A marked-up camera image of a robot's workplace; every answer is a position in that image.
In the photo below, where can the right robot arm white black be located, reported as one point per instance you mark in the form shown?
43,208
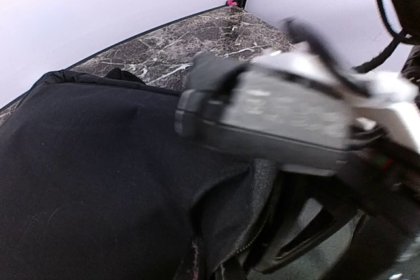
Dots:
386,178

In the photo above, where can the black student bag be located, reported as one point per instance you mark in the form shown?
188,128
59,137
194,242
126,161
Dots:
96,184

